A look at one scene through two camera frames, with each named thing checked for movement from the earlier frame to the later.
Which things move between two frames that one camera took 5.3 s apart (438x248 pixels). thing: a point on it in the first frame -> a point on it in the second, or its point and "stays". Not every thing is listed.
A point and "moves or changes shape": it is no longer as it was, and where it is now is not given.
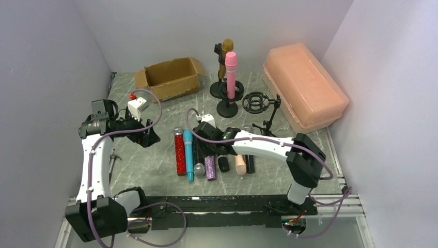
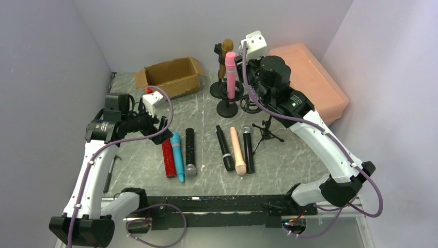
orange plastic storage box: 312,99 stays
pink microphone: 231,63 stays
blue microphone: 188,135 -> 175,143
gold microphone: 228,45 stays
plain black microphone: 223,164 moves or changes shape
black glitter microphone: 199,147 -> 190,170
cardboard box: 170,78 stays
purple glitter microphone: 210,167 -> 240,50
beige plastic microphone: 240,165 stays
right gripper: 206,136 -> 247,68
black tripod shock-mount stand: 257,102 stays
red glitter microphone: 181,158 -> 168,159
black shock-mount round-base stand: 228,108 stays
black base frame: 179,212 stays
